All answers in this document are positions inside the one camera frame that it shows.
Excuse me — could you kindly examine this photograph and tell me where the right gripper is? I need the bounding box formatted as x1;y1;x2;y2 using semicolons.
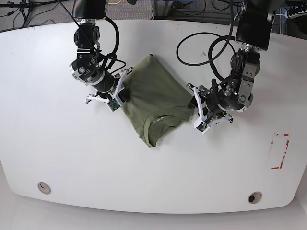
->
85;67;133;105

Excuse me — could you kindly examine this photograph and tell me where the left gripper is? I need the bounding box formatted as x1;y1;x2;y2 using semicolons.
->
187;83;233;126

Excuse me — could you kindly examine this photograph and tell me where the green T-shirt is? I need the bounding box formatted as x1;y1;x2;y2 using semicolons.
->
122;55;194;147

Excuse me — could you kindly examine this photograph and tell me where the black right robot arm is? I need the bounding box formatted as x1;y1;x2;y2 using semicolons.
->
70;0;132;111

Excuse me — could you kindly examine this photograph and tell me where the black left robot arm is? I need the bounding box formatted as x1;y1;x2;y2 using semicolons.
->
187;0;282;133

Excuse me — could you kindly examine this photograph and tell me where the red tape rectangle marker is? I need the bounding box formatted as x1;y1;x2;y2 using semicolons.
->
269;133;290;170

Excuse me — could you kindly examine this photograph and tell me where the right table grommet hole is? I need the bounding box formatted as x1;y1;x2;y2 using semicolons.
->
248;192;262;204

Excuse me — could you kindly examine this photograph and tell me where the table grommet hole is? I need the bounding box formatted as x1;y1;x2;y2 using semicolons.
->
37;182;51;195
248;192;262;204

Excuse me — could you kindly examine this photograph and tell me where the left table grommet hole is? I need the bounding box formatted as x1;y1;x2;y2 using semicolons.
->
37;182;51;195

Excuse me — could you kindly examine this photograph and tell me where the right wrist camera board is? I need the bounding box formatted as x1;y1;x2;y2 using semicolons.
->
107;99;121;112

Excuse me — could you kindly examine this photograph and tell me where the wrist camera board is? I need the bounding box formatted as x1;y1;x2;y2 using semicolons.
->
193;120;210;134
107;99;121;112

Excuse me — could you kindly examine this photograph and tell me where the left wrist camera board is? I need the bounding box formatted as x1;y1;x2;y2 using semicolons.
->
193;120;210;134

